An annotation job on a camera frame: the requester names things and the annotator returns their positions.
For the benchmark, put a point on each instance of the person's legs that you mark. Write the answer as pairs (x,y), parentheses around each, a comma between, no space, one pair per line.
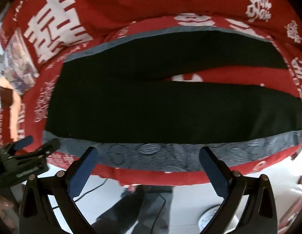
(141,207)

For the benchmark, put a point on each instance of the white round floor fan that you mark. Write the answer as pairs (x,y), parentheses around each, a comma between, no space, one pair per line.
(214,220)

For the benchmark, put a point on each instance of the red printed quilt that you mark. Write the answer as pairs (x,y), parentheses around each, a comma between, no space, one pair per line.
(141,2)

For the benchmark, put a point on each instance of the wooden bed headboard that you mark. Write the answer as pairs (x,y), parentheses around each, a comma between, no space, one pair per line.
(7,102)

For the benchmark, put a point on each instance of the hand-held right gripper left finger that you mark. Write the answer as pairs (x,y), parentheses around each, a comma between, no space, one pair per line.
(80,173)

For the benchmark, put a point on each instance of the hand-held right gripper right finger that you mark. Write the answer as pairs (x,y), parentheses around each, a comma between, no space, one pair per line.
(215,173)

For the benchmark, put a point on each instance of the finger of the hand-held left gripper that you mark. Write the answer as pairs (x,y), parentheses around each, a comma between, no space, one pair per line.
(51,145)
(25,141)

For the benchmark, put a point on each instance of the patterned pillow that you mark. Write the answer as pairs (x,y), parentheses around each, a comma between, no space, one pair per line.
(18,61)

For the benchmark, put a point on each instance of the grey patterned blanket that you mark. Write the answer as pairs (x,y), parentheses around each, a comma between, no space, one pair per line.
(165,154)

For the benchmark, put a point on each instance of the red box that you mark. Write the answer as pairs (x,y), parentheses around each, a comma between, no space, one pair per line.
(294,214)

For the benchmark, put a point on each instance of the red printed bed sheet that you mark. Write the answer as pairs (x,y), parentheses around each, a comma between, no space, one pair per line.
(151,175)

